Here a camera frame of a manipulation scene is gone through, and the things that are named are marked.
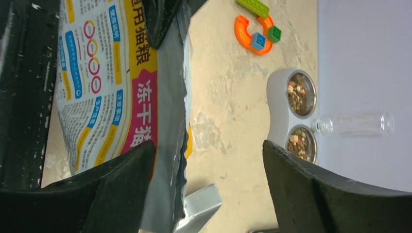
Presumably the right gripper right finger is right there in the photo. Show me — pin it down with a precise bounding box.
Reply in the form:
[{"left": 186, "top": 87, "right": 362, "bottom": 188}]
[{"left": 262, "top": 140, "right": 412, "bottom": 233}]

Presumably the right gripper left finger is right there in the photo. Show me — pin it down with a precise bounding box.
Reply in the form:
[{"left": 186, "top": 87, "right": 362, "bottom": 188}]
[{"left": 0, "top": 141, "right": 156, "bottom": 233}]

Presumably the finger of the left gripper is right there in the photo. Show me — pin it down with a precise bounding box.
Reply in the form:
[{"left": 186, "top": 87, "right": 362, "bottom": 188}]
[{"left": 141, "top": 0, "right": 182, "bottom": 49}]

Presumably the metal food scoop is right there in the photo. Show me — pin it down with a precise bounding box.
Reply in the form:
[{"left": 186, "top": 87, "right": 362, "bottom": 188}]
[{"left": 174, "top": 183, "right": 223, "bottom": 233}]

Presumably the pet food bag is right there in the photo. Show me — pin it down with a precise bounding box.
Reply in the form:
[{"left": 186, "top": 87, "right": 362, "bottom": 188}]
[{"left": 55, "top": 0, "right": 191, "bottom": 233}]

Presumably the grey double pet bowl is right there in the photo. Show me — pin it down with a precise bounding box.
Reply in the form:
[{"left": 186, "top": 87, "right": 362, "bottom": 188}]
[{"left": 267, "top": 68, "right": 318, "bottom": 164}]

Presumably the clear water bottle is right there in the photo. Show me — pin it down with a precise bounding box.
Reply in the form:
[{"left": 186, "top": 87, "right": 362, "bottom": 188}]
[{"left": 311, "top": 112, "right": 395, "bottom": 138}]

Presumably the orange green toy block piece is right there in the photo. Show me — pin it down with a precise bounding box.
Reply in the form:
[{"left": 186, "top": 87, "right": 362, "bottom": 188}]
[{"left": 234, "top": 0, "right": 282, "bottom": 56}]

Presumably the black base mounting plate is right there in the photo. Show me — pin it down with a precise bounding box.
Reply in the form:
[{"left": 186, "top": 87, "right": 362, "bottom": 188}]
[{"left": 0, "top": 0, "right": 60, "bottom": 190}]

